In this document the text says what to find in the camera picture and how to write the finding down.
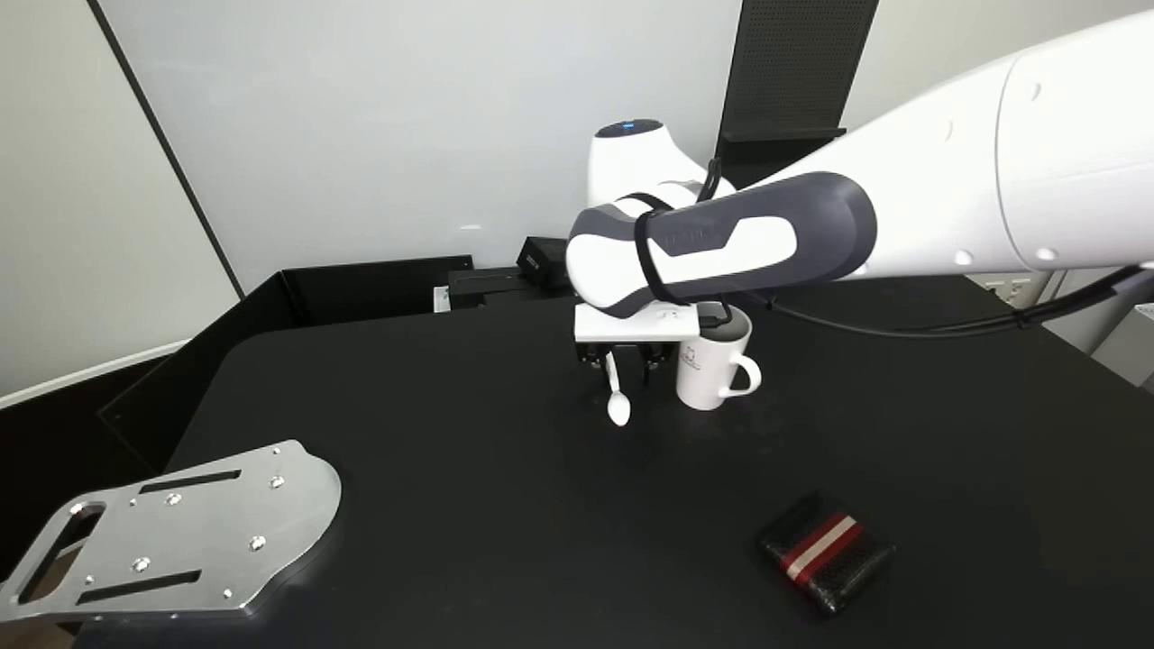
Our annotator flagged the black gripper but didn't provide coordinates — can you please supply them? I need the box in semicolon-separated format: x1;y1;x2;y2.
578;340;688;394

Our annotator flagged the white plastic spoon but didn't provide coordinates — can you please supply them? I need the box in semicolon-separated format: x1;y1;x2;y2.
602;351;636;428

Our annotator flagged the white ceramic mug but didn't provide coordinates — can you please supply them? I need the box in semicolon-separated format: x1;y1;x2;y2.
672;304;767;416

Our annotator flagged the small black box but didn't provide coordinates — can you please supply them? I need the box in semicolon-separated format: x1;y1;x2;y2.
516;235;579;297

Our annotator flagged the black and red striped block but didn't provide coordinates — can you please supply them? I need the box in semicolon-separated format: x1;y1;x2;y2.
755;487;894;622

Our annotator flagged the white whiteboard panel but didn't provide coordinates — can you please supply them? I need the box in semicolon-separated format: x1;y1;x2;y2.
87;0;743;299

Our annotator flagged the silver metal mounting plate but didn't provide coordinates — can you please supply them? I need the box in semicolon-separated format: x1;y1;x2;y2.
0;435;345;629

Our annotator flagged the grey leaning panel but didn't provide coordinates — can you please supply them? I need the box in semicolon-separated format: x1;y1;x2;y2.
1079;286;1154;391

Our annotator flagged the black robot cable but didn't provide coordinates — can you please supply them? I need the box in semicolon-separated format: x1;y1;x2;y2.
767;262;1154;343

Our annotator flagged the dark vertical post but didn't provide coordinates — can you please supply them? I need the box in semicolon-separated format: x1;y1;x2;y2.
714;0;885;184

